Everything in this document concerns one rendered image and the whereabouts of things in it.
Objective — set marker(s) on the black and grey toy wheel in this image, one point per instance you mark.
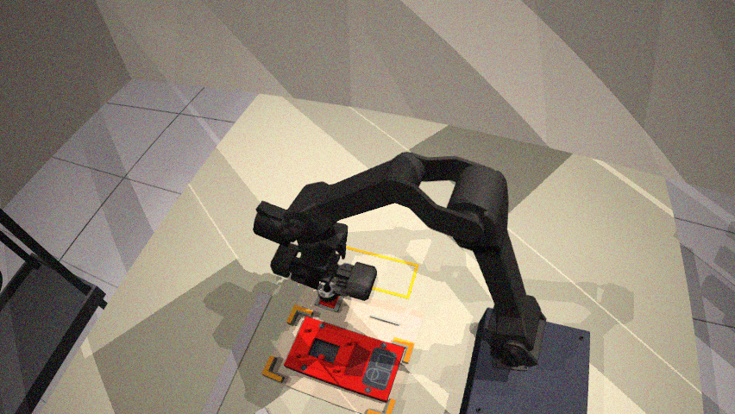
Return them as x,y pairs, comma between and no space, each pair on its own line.
326,296

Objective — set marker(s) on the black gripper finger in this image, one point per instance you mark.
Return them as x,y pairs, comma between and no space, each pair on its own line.
339,291
306,281

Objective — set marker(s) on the red flat plate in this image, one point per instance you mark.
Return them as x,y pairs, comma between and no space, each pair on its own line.
343,358

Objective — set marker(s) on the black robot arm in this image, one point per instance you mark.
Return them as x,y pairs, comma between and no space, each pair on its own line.
476,217

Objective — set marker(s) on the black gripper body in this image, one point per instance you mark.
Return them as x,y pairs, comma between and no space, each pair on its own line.
358,279

